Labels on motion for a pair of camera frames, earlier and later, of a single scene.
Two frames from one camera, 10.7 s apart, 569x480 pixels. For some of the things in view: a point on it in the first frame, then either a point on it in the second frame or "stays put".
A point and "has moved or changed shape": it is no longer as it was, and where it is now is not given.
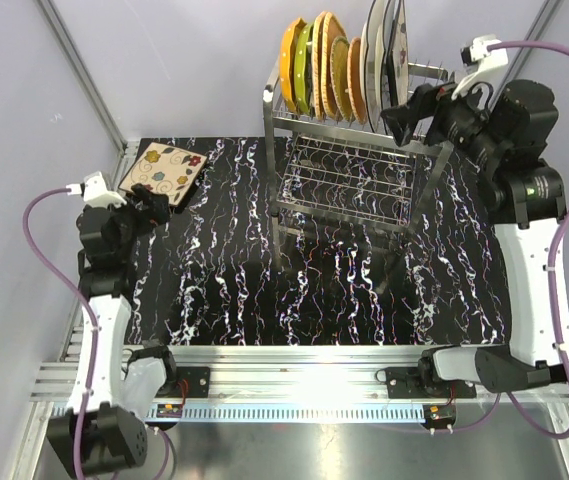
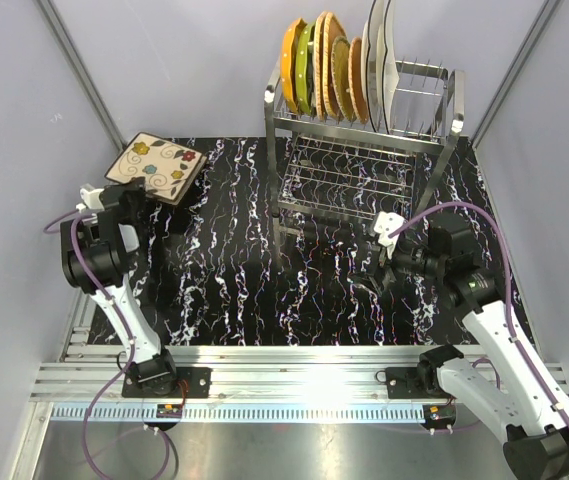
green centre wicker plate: x=341 y=76 stays put
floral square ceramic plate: x=161 y=171 has moved or changed shape
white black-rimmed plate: x=390 y=13 has moved or changed shape
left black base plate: x=198 y=383 stays put
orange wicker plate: x=356 y=79 stays put
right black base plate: x=407 y=383 stays put
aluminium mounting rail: x=294 y=384 stays put
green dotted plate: x=303 y=69 stays put
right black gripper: x=424 y=104 → x=367 y=280
